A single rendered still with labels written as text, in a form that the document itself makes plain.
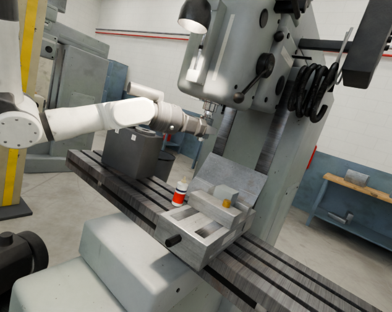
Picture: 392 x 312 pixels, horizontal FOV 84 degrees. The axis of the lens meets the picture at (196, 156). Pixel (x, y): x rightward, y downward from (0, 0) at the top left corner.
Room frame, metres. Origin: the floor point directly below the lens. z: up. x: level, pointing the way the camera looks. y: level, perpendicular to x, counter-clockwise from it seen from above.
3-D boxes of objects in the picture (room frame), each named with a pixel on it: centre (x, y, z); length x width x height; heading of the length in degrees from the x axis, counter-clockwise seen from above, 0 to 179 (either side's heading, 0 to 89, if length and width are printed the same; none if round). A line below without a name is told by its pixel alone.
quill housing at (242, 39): (0.73, 0.00, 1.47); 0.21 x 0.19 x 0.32; 57
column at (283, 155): (1.25, -0.34, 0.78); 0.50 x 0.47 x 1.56; 147
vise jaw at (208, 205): (0.60, -0.09, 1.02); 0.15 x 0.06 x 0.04; 59
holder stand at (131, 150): (0.95, 0.28, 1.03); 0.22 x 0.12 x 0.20; 64
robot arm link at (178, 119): (0.68, 0.08, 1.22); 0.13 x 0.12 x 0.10; 35
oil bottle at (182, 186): (0.75, 0.02, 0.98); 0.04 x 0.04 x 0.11
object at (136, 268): (0.73, 0.00, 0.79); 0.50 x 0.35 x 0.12; 147
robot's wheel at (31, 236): (0.78, 0.56, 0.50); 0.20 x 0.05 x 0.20; 75
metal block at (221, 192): (0.65, -0.12, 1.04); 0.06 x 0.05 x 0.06; 59
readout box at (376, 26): (0.80, -0.44, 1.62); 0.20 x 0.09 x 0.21; 147
